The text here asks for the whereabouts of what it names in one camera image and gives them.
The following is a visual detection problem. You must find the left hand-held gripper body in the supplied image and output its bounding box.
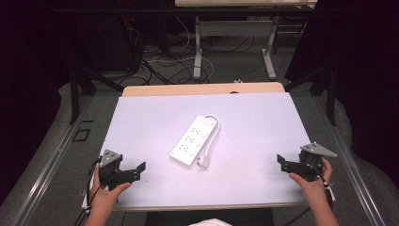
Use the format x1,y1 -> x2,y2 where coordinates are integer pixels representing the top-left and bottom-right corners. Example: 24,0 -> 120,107
98,149 -> 136,191

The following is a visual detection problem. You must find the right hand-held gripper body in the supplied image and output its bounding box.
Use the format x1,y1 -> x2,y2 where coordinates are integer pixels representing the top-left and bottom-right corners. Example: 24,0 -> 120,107
296,141 -> 339,183

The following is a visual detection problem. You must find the white power strip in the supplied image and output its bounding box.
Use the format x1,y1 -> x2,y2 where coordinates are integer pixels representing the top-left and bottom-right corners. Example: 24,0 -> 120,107
168,114 -> 218,167

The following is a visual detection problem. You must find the person's right hand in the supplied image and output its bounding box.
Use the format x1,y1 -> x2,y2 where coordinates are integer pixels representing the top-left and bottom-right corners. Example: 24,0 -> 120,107
288,156 -> 334,202

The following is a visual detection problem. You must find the person's left hand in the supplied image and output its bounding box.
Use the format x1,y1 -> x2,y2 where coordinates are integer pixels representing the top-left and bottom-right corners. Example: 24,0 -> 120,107
89,164 -> 133,212

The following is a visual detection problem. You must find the white table mat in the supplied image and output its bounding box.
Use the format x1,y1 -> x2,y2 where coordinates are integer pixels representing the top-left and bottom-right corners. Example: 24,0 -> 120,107
81,91 -> 337,211

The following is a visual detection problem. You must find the black floor socket box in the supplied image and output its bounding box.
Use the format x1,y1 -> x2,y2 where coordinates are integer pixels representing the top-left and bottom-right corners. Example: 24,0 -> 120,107
72,127 -> 92,143

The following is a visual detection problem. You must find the white power plug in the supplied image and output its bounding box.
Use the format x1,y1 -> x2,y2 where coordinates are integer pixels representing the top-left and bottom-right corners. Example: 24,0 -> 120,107
197,154 -> 211,169

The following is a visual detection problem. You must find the black metal stand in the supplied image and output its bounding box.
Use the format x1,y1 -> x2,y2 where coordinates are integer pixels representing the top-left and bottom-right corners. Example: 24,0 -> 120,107
69,64 -> 126,125
282,62 -> 339,127

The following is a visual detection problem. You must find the person's white clothing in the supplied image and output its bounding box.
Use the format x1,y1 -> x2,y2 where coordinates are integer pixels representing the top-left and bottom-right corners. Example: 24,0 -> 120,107
187,218 -> 233,226

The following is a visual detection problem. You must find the wooden table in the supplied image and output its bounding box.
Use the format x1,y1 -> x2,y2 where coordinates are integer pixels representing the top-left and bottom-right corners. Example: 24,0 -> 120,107
113,81 -> 310,213

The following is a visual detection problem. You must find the black computer case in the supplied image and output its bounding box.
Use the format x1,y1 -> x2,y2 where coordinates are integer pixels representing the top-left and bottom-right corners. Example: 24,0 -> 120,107
74,13 -> 144,73

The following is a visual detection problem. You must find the desk with white legs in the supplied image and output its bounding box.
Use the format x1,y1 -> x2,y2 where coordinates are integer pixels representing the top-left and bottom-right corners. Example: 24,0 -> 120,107
174,0 -> 318,81

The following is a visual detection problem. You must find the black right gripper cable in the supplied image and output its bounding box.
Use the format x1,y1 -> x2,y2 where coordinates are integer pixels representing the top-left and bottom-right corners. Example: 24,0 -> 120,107
281,155 -> 335,226

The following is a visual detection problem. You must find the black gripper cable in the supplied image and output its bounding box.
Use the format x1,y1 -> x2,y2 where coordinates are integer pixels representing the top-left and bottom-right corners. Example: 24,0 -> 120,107
73,157 -> 104,226
281,155 -> 335,226

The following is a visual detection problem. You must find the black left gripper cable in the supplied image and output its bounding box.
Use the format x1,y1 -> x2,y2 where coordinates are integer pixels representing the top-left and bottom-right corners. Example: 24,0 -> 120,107
73,157 -> 104,226

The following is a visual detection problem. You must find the white power strip cable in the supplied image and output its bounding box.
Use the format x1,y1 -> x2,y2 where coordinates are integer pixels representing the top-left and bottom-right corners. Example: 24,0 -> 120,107
202,114 -> 221,159

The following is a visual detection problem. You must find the tangle of floor cables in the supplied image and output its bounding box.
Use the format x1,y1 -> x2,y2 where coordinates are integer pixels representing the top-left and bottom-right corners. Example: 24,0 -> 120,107
119,15 -> 257,87

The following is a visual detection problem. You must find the black metal frame bar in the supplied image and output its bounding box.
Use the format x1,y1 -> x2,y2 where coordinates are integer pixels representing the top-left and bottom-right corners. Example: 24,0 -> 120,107
46,7 -> 318,15

